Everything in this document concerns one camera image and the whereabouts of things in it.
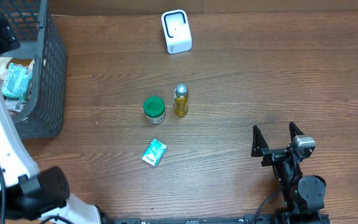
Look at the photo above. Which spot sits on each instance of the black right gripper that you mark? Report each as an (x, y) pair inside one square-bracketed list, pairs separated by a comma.
[(260, 149)]

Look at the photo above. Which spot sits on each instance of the mint green wipes pack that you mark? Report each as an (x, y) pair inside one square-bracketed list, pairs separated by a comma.
[(17, 83)]

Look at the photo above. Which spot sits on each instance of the yellow liquid bottle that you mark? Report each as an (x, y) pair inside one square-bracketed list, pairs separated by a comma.
[(181, 96)]

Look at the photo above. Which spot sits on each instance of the small teal tissue pack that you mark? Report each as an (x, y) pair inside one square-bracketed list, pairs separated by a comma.
[(154, 153)]

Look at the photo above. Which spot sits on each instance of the green lid jar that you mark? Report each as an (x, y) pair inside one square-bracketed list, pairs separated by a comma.
[(154, 109)]

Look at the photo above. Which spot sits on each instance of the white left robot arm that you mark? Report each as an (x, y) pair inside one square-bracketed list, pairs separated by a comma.
[(25, 191)]

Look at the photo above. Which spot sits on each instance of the white barcode scanner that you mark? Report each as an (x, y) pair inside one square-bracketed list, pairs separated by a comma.
[(177, 31)]

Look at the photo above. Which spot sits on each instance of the dark grey plastic basket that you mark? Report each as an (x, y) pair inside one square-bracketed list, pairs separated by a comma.
[(40, 40)]

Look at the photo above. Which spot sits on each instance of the brown snack packet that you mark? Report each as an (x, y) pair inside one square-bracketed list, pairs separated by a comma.
[(14, 106)]

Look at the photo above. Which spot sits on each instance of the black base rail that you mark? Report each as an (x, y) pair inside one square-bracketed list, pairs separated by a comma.
[(247, 219)]

